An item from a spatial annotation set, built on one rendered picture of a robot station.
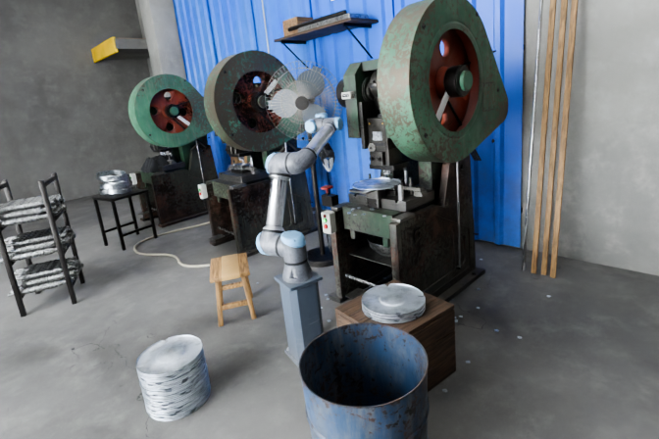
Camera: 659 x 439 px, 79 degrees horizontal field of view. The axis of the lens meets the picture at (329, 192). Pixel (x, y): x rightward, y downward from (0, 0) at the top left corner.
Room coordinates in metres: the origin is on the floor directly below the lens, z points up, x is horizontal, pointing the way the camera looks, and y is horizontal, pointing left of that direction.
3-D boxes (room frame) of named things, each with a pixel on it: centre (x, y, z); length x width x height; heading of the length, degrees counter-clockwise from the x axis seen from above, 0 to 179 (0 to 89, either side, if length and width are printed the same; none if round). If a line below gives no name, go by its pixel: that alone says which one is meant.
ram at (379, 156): (2.38, -0.35, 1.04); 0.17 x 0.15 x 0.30; 132
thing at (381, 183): (2.32, -0.29, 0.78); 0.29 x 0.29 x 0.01
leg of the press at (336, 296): (2.70, -0.30, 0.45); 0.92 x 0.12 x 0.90; 132
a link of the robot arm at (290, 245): (1.87, 0.21, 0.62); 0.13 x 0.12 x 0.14; 59
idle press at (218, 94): (3.93, 0.52, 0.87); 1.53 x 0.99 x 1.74; 130
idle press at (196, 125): (5.19, 1.76, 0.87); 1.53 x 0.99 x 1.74; 135
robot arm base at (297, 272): (1.86, 0.20, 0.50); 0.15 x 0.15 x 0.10
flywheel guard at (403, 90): (2.23, -0.68, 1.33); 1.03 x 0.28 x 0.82; 132
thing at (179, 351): (1.63, 0.81, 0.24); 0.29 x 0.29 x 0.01
